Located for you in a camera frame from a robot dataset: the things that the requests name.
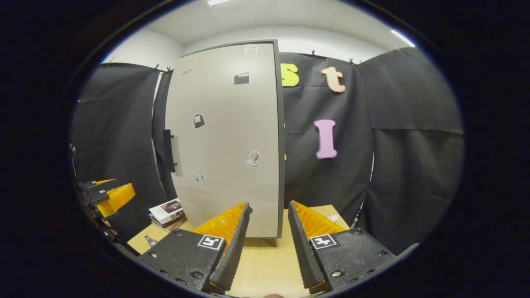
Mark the grey cabinet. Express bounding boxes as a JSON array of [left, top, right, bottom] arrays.
[[265, 39, 286, 248]]

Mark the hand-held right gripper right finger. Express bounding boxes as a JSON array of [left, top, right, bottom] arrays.
[[288, 201, 398, 294]]

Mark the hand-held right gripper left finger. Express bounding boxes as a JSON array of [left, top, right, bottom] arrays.
[[139, 202, 252, 294]]

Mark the black backdrop cloth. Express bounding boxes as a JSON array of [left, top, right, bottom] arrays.
[[70, 46, 464, 255]]

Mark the beige cabinet door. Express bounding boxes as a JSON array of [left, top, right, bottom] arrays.
[[165, 43, 281, 238]]

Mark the white photo book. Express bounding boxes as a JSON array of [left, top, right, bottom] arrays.
[[148, 198, 185, 226]]

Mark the brown book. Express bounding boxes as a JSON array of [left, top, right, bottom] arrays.
[[151, 216, 188, 233]]

